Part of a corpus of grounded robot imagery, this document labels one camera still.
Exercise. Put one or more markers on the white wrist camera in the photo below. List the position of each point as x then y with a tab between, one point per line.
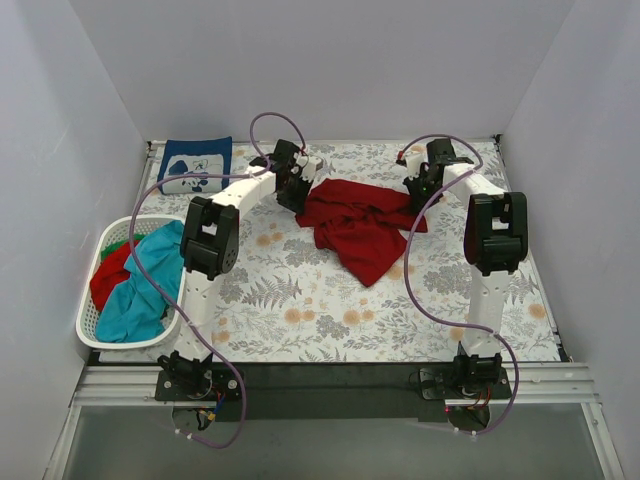
306	166
412	160

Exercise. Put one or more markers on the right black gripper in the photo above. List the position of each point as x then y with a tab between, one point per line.
420	190

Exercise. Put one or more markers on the turquoise t-shirt in basket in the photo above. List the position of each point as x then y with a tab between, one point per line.
135	307

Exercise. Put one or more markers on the floral patterned table cloth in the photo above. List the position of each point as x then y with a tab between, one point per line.
287	301

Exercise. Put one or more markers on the dark red t-shirt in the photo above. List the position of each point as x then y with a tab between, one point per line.
361	223

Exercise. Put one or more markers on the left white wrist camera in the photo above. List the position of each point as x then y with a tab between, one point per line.
306	166

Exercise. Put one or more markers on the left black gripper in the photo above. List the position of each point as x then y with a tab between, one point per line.
290	193

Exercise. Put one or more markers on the green t-shirt in basket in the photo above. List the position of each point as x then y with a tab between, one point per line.
115	247

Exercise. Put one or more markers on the red t-shirt in basket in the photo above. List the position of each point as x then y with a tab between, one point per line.
108	275

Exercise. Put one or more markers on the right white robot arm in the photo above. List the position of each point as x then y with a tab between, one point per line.
495	243

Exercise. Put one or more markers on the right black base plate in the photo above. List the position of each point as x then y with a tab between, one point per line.
440	382

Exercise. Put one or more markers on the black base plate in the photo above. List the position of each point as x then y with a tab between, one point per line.
211	385
440	382

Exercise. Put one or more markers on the folded blue printed t-shirt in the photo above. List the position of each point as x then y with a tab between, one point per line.
181	158

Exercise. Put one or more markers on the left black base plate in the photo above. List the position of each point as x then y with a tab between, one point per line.
211	385

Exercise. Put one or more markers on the white plastic laundry basket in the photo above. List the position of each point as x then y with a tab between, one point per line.
88	315

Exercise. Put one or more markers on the aluminium frame rail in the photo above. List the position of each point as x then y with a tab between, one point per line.
540	383

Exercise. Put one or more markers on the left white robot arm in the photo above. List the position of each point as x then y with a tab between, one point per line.
210	248

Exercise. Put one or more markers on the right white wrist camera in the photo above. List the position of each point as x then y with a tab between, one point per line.
412	160

